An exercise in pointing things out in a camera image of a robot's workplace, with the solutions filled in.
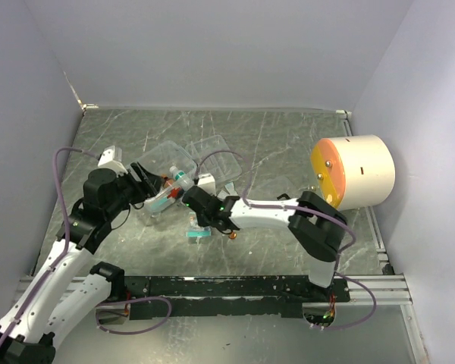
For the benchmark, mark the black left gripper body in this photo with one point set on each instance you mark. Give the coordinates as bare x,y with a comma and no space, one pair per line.
129,190

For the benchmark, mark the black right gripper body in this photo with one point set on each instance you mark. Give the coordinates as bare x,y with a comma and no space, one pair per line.
204,221

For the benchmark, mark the brown syrup bottle orange cap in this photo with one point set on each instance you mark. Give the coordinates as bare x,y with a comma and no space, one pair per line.
169,185

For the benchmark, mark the clear bandage bag teal header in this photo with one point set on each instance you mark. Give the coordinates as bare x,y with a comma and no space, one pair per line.
159,203

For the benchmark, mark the white teal swab packet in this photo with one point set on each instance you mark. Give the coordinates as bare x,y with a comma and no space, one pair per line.
230,189

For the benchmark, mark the clear plastic medicine box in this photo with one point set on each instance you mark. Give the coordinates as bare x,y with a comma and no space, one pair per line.
159,159

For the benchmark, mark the white plastic medicine bottle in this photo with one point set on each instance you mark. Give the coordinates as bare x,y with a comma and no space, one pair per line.
182,179

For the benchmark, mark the clear divider tray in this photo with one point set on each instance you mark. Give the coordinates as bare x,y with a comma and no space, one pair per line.
223,166

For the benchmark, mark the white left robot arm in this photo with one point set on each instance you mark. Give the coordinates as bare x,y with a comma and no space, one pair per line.
39,321

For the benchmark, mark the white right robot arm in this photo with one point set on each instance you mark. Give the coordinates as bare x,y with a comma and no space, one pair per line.
316,225

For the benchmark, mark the round pastel drawer cabinet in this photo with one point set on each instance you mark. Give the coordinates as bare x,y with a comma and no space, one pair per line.
353,172

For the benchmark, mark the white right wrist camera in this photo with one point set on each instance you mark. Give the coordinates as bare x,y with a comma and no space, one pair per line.
207,183

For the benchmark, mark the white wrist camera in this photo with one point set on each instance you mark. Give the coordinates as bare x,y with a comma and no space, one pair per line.
207,183
111,158

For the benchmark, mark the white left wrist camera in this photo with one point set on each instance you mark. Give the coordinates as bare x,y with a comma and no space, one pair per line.
111,158

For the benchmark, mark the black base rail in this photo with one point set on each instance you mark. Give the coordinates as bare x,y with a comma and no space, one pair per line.
208,307

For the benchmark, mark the aluminium frame rail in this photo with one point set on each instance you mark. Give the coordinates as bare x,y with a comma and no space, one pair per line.
357,290

